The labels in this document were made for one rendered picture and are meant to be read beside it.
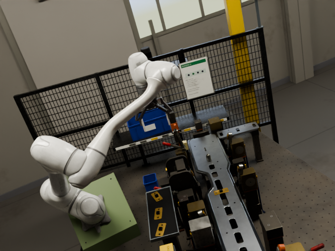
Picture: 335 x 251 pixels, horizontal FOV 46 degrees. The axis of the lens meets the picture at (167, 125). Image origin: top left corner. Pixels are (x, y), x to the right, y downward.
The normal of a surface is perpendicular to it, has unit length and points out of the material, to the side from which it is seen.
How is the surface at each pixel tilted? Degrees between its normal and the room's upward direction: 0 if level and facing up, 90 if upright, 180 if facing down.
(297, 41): 90
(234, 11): 90
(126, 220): 47
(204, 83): 90
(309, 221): 0
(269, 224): 0
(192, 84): 90
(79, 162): 55
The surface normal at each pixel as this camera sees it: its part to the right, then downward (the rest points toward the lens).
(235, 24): 0.11, 0.44
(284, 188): -0.25, -0.85
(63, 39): 0.36, 0.37
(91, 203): 0.21, -0.28
